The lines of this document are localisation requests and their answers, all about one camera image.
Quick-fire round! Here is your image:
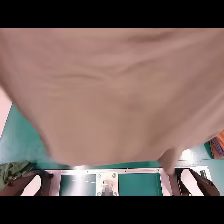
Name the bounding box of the beige shirt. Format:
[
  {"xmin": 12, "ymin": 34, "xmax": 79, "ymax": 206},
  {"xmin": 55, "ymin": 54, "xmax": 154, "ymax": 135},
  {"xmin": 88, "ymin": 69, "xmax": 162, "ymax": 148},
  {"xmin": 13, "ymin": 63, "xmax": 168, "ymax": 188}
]
[{"xmin": 0, "ymin": 27, "xmax": 224, "ymax": 176}]

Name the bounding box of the heap of clothes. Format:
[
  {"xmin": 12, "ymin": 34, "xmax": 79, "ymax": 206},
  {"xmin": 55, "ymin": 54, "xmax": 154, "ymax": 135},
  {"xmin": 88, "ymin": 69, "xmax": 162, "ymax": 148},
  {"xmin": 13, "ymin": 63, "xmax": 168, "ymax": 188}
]
[{"xmin": 209, "ymin": 129, "xmax": 224, "ymax": 160}]

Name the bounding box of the green garment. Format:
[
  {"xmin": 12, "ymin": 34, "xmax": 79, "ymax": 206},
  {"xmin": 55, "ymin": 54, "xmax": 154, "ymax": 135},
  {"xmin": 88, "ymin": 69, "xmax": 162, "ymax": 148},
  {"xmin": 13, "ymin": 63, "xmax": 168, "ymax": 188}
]
[{"xmin": 0, "ymin": 160, "xmax": 36, "ymax": 192}]

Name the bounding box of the silver frame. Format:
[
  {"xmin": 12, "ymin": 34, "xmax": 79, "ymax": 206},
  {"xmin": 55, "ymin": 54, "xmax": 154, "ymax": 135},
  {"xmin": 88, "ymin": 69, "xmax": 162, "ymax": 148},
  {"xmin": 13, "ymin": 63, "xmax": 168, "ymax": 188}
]
[{"xmin": 19, "ymin": 160, "xmax": 214, "ymax": 197}]

